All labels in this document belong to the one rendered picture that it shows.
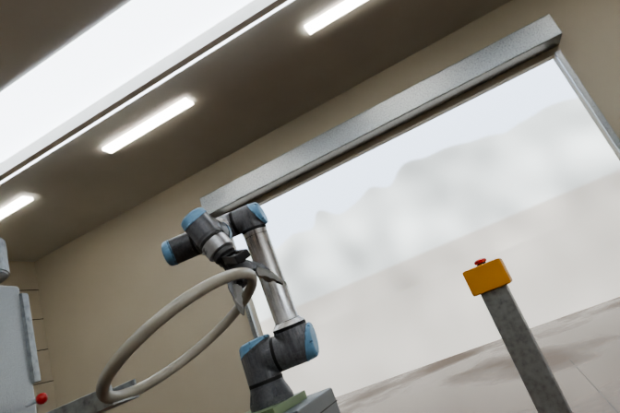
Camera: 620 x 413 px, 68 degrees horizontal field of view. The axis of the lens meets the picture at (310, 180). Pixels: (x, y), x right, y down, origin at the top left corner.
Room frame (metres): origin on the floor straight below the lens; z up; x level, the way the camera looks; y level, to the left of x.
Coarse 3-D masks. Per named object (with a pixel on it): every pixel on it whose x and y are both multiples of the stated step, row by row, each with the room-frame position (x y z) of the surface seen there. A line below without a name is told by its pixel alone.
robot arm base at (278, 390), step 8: (280, 376) 2.08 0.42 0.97; (256, 384) 2.03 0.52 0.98; (264, 384) 2.02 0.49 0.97; (272, 384) 2.03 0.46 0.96; (280, 384) 2.05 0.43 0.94; (256, 392) 2.03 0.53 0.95; (264, 392) 2.02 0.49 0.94; (272, 392) 2.02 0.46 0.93; (280, 392) 2.03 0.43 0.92; (288, 392) 2.06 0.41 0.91; (256, 400) 2.02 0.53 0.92; (264, 400) 2.01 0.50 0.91; (272, 400) 2.01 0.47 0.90; (280, 400) 2.02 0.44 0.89; (256, 408) 2.02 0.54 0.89
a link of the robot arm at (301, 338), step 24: (240, 216) 1.98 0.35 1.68; (264, 216) 2.02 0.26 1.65; (264, 240) 2.00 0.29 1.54; (264, 264) 2.00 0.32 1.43; (264, 288) 2.02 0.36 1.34; (288, 288) 2.06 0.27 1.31; (288, 312) 2.02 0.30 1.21; (288, 336) 2.01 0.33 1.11; (312, 336) 2.03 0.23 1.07; (288, 360) 2.03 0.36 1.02
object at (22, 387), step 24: (0, 288) 1.33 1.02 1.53; (0, 312) 1.31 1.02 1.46; (0, 336) 1.30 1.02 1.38; (24, 336) 1.39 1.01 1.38; (0, 360) 1.29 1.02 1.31; (24, 360) 1.38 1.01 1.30; (0, 384) 1.28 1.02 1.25; (24, 384) 1.37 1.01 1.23; (0, 408) 1.27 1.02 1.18; (24, 408) 1.35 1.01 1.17
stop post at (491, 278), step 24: (480, 264) 1.51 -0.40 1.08; (504, 264) 1.53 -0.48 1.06; (480, 288) 1.47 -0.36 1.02; (504, 288) 1.47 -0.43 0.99; (504, 312) 1.48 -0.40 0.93; (504, 336) 1.49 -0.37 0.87; (528, 336) 1.47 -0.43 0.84; (528, 360) 1.48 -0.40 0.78; (528, 384) 1.49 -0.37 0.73; (552, 384) 1.47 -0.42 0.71; (552, 408) 1.48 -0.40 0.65
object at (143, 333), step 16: (224, 272) 1.11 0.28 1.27; (240, 272) 1.16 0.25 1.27; (192, 288) 1.05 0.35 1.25; (208, 288) 1.06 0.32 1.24; (176, 304) 1.02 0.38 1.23; (160, 320) 1.01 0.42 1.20; (224, 320) 1.45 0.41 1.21; (144, 336) 1.01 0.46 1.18; (208, 336) 1.46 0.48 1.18; (128, 352) 1.01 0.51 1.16; (192, 352) 1.45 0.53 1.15; (112, 368) 1.03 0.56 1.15; (176, 368) 1.42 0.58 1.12; (96, 384) 1.08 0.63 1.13; (144, 384) 1.33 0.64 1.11; (112, 400) 1.18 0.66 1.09
